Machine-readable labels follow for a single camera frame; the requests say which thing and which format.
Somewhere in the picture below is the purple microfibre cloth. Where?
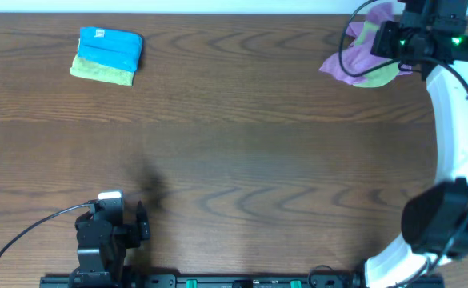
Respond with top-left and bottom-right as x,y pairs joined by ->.
319,2 -> 411,88

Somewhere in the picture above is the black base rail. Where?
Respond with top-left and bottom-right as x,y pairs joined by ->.
39,273 -> 446,288

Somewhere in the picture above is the folded green cloth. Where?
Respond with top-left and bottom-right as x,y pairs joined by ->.
70,55 -> 134,86

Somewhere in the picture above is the crumpled green cloth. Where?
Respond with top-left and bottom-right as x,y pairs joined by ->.
352,21 -> 400,88

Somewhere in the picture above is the folded blue cloth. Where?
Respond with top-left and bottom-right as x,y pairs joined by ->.
78,26 -> 143,73

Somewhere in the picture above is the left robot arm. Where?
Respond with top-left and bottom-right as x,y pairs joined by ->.
68,198 -> 150,288

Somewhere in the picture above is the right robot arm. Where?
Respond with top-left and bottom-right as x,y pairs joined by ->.
362,0 -> 468,287

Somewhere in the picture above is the left black cable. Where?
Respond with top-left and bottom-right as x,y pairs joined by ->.
0,202 -> 98,288

